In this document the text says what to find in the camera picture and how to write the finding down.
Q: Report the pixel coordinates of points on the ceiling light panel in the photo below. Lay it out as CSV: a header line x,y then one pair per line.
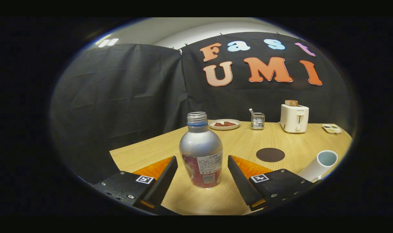
x,y
108,42

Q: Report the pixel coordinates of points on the white oval plate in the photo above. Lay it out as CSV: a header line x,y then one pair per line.
x,y
215,127

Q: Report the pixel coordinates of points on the black backdrop cloth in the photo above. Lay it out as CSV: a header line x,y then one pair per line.
x,y
118,97

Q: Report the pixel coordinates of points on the dark brown round coaster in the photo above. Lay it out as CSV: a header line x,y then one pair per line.
x,y
270,155

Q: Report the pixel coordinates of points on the brown meat piece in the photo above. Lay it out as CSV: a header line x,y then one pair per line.
x,y
229,123
218,124

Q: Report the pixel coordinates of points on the wooden table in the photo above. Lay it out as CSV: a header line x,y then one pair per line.
x,y
241,142

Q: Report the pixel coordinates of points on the white cup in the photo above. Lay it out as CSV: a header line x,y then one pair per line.
x,y
314,168

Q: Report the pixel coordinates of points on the white divided condiment dish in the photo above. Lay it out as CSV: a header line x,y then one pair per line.
x,y
332,128

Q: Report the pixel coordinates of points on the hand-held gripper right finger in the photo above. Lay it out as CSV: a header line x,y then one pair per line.
x,y
240,181

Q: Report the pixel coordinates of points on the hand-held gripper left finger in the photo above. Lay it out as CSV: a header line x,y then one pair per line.
x,y
164,181

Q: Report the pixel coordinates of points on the silver juice bottle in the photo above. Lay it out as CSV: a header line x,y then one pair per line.
x,y
201,145

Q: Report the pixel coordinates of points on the white toaster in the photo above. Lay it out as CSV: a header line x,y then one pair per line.
x,y
291,121

